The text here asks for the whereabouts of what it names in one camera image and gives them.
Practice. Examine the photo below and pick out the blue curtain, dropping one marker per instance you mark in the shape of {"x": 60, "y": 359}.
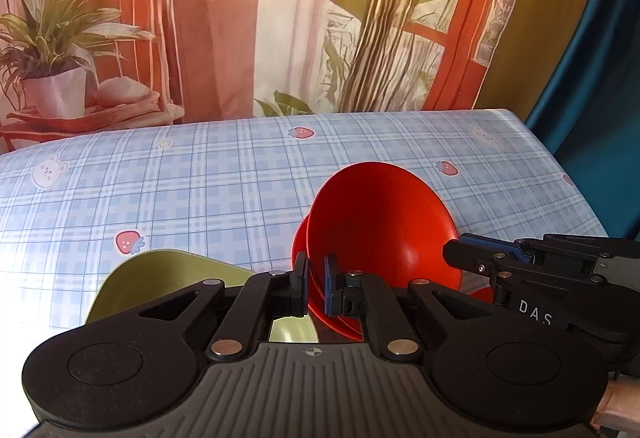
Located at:
{"x": 590, "y": 92}

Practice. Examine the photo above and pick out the person's right forearm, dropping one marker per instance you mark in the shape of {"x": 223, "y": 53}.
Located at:
{"x": 622, "y": 403}

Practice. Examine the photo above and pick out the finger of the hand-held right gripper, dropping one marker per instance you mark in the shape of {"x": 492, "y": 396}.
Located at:
{"x": 565, "y": 250}
{"x": 470, "y": 258}

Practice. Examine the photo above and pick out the olive yellow curtain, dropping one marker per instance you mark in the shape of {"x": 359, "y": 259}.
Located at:
{"x": 545, "y": 17}

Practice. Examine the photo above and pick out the red bowl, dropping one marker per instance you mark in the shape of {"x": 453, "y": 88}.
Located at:
{"x": 477, "y": 294}
{"x": 299, "y": 243}
{"x": 380, "y": 223}

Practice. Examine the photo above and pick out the blue checked tablecloth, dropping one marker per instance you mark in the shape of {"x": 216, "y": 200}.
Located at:
{"x": 200, "y": 188}

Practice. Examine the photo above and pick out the green square plate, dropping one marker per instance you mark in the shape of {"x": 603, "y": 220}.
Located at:
{"x": 165, "y": 275}

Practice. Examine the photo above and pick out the printed wall tapestry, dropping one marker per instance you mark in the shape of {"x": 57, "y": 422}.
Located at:
{"x": 225, "y": 17}

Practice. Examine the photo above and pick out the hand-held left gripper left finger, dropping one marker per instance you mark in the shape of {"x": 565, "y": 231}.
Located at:
{"x": 300, "y": 285}

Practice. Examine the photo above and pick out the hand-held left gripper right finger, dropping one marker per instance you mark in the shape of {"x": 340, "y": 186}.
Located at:
{"x": 330, "y": 288}

